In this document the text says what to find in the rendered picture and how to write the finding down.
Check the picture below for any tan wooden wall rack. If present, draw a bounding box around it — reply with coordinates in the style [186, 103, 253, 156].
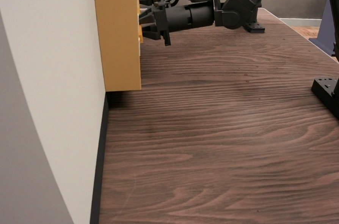
[94, 0, 141, 92]

